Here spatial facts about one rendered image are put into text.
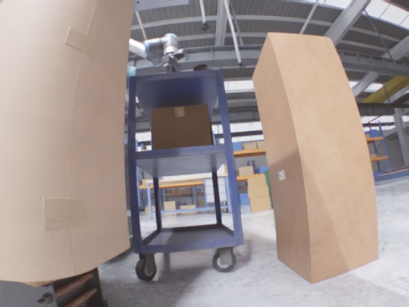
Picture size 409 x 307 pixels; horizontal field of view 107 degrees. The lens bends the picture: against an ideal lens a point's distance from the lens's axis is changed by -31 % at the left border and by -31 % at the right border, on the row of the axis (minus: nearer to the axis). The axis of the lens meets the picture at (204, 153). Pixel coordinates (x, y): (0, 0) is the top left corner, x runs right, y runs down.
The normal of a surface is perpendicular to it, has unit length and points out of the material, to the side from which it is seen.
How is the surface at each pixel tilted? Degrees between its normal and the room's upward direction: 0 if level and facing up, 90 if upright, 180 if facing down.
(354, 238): 90
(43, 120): 90
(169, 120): 90
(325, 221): 90
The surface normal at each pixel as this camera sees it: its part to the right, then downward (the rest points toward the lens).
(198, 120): 0.04, -0.22
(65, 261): 0.90, -0.18
